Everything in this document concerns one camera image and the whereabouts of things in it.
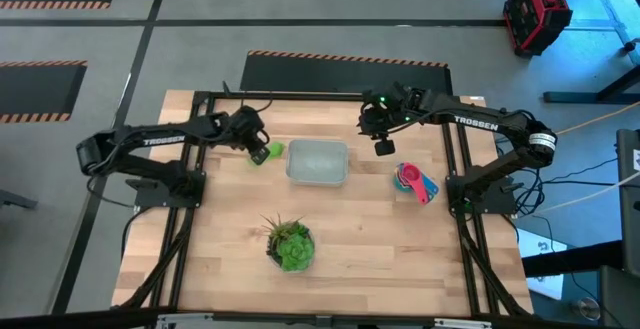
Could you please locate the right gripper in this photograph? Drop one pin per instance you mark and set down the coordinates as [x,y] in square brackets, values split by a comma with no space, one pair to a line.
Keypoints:
[385,111]

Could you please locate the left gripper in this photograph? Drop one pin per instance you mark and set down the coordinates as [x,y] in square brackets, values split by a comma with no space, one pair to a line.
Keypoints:
[245,124]

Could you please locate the green measuring cup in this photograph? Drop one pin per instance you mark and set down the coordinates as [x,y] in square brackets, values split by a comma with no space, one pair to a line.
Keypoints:
[276,150]

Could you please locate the red measuring cup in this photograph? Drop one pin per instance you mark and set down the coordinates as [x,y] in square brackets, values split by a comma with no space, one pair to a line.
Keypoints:
[412,174]

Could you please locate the teal measuring cup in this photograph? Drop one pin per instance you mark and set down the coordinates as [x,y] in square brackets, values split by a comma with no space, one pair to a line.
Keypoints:
[397,181]

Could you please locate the blue measuring cup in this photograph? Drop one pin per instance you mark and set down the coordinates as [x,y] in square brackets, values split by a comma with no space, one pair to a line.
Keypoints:
[433,188]

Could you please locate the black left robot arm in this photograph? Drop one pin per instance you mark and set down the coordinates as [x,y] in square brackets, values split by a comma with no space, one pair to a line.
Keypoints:
[160,141]

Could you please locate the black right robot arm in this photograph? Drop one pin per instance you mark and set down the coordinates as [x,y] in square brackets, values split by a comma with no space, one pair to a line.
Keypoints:
[480,124]

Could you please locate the white plastic basket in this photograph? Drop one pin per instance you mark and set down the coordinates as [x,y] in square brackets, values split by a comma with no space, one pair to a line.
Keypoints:
[317,164]

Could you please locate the green succulent plant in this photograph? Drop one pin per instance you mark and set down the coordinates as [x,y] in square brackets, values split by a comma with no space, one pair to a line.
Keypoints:
[295,251]

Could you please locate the red and black toolbox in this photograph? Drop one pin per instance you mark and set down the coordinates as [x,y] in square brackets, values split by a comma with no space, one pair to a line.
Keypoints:
[535,14]

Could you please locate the white floor sign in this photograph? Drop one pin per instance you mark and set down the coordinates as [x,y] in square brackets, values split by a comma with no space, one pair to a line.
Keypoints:
[542,269]

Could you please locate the black floor stand foot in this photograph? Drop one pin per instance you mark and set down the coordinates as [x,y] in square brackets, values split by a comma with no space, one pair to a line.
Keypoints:
[17,200]

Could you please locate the black office desk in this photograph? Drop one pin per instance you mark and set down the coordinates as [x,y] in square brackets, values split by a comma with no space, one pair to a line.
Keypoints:
[575,260]

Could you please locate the black equipment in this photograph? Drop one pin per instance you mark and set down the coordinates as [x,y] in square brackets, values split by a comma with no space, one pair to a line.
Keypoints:
[629,194]

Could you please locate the round metal cup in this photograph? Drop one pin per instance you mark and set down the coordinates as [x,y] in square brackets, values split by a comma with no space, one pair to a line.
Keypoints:
[586,308]

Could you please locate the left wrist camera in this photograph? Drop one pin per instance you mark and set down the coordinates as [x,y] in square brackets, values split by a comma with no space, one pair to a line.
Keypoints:
[260,155]

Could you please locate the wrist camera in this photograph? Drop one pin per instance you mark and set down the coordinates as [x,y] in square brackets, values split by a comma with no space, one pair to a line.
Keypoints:
[260,155]
[384,147]

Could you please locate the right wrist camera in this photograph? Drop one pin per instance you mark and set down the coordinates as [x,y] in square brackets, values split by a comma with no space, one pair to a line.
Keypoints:
[384,147]

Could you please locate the black aluminium table frame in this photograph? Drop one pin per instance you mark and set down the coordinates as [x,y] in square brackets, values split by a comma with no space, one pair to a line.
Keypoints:
[450,154]

